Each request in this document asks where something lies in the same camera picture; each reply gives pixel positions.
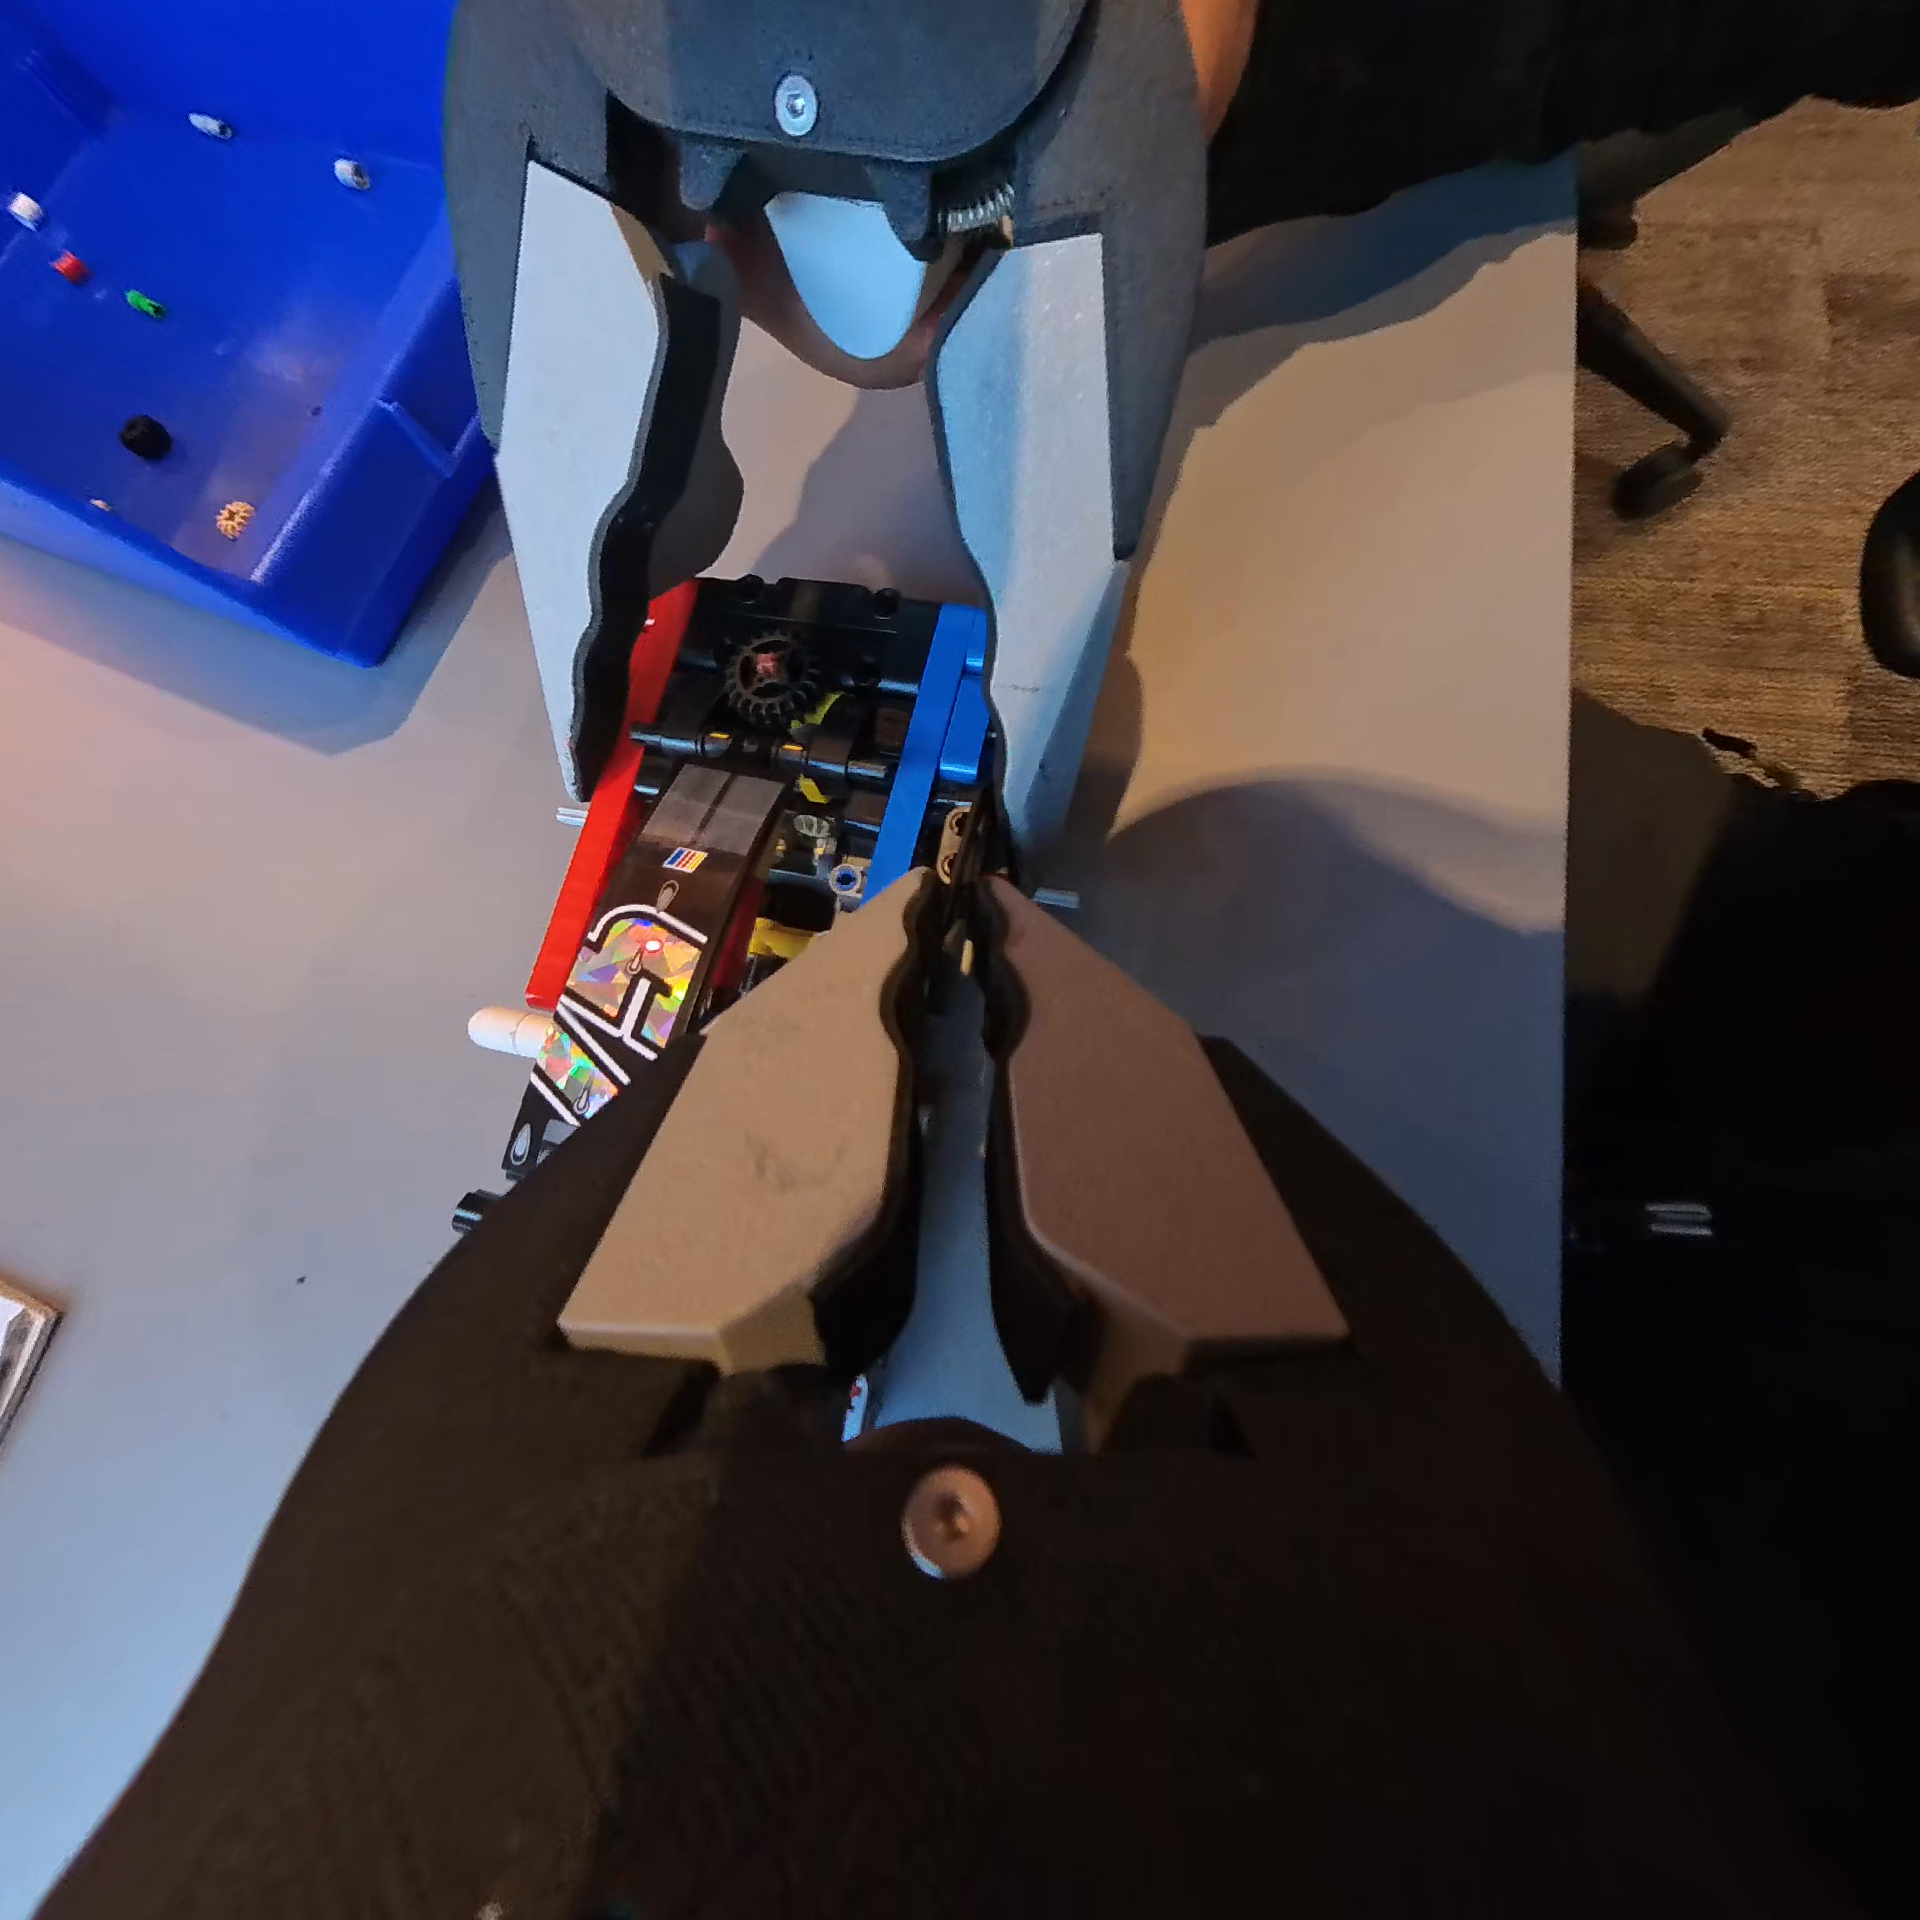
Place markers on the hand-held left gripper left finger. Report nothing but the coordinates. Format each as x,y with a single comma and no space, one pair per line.
751,1154

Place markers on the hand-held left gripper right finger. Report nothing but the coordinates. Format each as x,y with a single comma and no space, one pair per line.
1155,1170

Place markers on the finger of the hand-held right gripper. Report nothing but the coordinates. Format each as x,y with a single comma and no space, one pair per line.
580,451
1037,435

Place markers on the toy brick car model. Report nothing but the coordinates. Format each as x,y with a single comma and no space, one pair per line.
722,839

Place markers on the person's right forearm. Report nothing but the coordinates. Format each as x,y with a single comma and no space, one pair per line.
1425,89

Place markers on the grey desk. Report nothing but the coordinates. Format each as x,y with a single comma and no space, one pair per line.
226,902

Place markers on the blue plastic bin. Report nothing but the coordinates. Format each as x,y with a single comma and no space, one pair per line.
270,346

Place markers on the small black round piece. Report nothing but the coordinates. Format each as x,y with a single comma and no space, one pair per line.
147,438

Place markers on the person's black clothing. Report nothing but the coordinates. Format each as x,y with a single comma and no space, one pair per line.
1741,1349

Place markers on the black office chair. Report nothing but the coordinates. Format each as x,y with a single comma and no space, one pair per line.
1652,369

